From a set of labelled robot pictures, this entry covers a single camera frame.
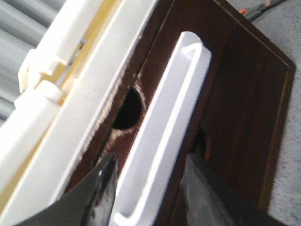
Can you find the wooden drawer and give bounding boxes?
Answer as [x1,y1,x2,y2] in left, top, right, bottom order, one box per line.
[131,0,238,226]

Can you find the grey orange scissors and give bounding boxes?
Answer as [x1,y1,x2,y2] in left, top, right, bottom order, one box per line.
[239,0,286,22]

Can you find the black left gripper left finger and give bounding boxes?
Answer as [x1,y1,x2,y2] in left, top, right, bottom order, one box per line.
[17,152,118,226]

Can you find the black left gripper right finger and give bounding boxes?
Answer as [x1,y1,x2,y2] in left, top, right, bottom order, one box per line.
[182,153,283,226]

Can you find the dark wooden drawer cabinet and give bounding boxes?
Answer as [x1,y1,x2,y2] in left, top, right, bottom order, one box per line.
[67,11,295,212]

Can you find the white plastic drawer handle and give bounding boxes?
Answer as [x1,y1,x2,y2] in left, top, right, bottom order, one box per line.
[110,31,211,226]

